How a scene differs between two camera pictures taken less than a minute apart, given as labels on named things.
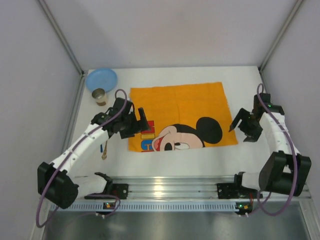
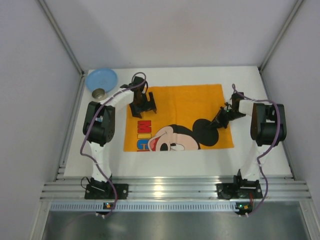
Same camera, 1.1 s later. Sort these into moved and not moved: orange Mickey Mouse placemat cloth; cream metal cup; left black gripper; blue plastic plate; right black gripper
Moved: right black gripper; left black gripper
Not moved: orange Mickey Mouse placemat cloth; blue plastic plate; cream metal cup
